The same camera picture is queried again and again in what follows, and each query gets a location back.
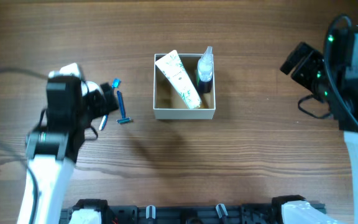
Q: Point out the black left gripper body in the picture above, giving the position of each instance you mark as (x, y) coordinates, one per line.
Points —
(92, 107)

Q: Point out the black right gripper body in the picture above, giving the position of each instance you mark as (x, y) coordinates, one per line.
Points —
(311, 74)

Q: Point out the white leaf-print tube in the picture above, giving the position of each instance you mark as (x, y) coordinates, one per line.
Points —
(174, 71)

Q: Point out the clear spray bottle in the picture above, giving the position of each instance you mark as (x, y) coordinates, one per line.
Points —
(204, 73)

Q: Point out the cotton swab tub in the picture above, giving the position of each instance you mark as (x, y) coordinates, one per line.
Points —
(89, 88)

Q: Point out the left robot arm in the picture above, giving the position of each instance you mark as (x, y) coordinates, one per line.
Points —
(52, 148)

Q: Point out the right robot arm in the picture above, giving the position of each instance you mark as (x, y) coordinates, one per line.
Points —
(331, 77)

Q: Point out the blue white toothbrush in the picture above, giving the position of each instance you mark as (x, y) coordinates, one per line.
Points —
(115, 84)

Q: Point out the blue disposable razor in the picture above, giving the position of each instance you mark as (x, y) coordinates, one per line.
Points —
(124, 119)

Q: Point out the white cardboard box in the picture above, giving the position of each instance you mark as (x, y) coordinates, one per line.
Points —
(167, 102)

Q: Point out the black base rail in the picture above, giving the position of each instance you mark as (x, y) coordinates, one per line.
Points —
(236, 214)

